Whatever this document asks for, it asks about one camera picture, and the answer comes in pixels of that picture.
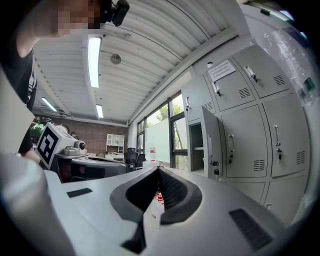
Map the black framed window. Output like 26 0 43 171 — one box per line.
136 91 189 172

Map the white paper notice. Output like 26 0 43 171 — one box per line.
207 59 237 82

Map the grey locker door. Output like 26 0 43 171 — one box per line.
201 105 224 181

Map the large water jug red label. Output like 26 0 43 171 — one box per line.
146 146 159 163

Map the person's left forearm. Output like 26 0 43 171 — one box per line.
21 149 42 165

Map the person's head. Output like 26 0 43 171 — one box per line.
16 0 106 59

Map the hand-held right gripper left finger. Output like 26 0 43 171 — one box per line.
53 166 161 256

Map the black head-mounted camera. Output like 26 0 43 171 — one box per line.
99 0 131 27

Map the grey metal locker cabinet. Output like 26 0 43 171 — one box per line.
181 43 312 226

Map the white shelf unit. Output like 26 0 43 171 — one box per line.
105 133 126 154

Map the clear plastic water bottle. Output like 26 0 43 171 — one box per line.
254 26 319 107

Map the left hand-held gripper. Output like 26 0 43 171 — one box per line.
34 121 129 182

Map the clear water jug red cap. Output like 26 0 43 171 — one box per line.
149 191 166 228

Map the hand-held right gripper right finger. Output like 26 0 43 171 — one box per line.
146 166 287 256

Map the black office chair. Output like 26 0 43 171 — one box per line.
134 153 147 169
123 147 139 171

